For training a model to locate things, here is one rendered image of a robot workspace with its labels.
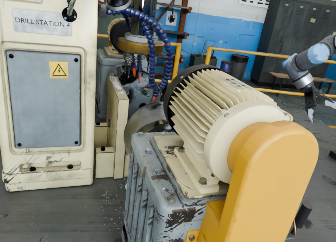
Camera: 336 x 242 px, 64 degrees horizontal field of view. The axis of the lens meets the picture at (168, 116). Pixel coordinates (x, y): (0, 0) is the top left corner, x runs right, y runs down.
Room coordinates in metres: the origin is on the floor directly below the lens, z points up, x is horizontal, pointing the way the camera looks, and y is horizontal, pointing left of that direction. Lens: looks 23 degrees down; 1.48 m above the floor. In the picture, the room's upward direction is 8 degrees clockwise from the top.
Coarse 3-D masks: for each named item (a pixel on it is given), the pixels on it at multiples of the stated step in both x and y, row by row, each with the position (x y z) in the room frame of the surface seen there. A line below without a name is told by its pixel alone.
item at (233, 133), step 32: (192, 96) 0.53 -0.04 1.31; (224, 96) 0.44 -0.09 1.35; (256, 96) 0.45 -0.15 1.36; (192, 128) 0.45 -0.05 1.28; (224, 128) 0.39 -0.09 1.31; (256, 128) 0.38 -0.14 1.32; (288, 128) 0.34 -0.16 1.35; (192, 160) 0.48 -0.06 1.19; (224, 160) 0.39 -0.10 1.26; (256, 160) 0.32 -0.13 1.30; (288, 160) 0.34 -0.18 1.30; (256, 192) 0.32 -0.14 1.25; (288, 192) 0.35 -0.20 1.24; (224, 224) 0.33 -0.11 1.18; (256, 224) 0.33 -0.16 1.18; (288, 224) 0.36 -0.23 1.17
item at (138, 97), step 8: (120, 64) 1.40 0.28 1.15; (136, 64) 1.41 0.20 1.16; (112, 72) 1.35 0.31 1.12; (120, 72) 1.28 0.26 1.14; (136, 72) 1.28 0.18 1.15; (144, 72) 1.30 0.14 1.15; (120, 80) 1.26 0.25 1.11; (128, 80) 1.27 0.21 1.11; (136, 80) 1.28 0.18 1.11; (144, 80) 1.29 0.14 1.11; (128, 88) 1.27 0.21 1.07; (136, 88) 1.28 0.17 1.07; (144, 88) 1.29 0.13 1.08; (128, 96) 1.27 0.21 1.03; (136, 96) 1.28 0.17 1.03; (144, 96) 1.30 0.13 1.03; (152, 96) 1.31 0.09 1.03; (136, 104) 1.28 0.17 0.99; (144, 104) 1.29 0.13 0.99; (128, 112) 1.27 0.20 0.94
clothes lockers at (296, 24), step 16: (272, 0) 6.38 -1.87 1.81; (288, 0) 6.08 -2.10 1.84; (304, 0) 6.21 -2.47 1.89; (320, 0) 6.53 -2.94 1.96; (272, 16) 6.20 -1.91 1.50; (288, 16) 6.10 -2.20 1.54; (304, 16) 6.09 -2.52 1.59; (320, 16) 6.24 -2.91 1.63; (272, 32) 6.05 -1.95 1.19; (288, 32) 6.11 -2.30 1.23; (304, 32) 6.19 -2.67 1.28; (320, 32) 6.26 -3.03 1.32; (272, 48) 6.07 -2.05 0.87; (288, 48) 6.10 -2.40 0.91; (304, 48) 6.22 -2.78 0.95; (256, 64) 6.35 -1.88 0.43; (272, 64) 6.09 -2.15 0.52; (320, 64) 6.32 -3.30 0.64; (256, 80) 6.16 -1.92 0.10; (272, 80) 6.11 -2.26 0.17; (288, 80) 6.19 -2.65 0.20
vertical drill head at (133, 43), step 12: (144, 0) 1.03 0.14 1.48; (156, 0) 1.06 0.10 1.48; (144, 12) 1.03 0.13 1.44; (132, 24) 1.04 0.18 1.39; (132, 36) 1.01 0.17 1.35; (144, 36) 1.03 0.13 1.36; (156, 36) 1.08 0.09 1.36; (120, 48) 1.02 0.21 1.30; (132, 48) 0.98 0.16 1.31; (144, 48) 0.98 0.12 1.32; (156, 48) 1.01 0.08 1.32; (132, 60) 1.02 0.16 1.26; (156, 60) 1.05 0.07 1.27
